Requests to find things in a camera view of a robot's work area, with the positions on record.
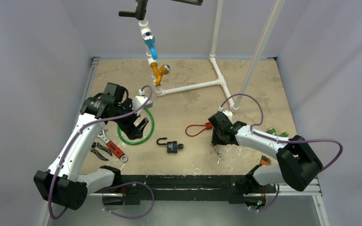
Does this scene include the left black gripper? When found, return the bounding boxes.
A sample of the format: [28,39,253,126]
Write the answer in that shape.
[110,98,148,139]

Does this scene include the red cable lock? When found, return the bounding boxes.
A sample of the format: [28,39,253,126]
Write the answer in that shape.
[184,122,213,137]

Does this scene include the black padlock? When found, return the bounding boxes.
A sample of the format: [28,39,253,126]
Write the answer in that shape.
[156,137,178,153]

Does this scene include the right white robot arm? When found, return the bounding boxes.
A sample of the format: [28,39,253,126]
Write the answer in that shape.
[208,112,323,194]

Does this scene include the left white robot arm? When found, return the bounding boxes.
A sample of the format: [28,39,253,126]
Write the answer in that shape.
[33,82,153,212]

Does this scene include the silver key bunch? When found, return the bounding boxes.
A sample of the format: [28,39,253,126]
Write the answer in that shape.
[213,145,222,165]

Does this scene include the orange hex key set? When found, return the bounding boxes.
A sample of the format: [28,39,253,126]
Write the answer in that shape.
[259,155,272,166]

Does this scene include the black pliers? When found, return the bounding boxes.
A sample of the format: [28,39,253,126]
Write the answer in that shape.
[90,141,113,161]

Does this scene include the orange tap valve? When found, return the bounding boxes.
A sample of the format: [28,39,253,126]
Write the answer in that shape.
[150,62,171,86]

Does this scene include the blue tap valve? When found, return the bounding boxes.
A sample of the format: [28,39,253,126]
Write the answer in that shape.
[142,32,158,60]

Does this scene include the white pole with red stripe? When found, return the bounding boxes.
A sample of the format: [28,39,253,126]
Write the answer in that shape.
[239,0,285,94]

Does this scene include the green cable lock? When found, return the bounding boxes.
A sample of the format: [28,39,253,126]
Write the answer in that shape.
[117,109,155,146]

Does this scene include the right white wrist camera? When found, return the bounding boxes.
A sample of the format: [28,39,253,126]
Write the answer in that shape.
[217,106,233,121]

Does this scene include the red handled adjustable wrench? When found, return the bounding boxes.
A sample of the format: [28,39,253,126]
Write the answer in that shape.
[97,129,128,162]

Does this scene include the white PVC pipe frame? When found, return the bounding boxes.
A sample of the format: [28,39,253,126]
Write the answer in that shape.
[139,0,234,107]

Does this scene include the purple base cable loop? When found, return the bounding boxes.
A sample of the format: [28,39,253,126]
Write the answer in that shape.
[101,182,155,219]

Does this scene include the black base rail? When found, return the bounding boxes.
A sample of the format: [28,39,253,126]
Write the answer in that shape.
[99,175,277,205]

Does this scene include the black crank handle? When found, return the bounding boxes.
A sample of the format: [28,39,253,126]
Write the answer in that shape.
[118,0,204,21]

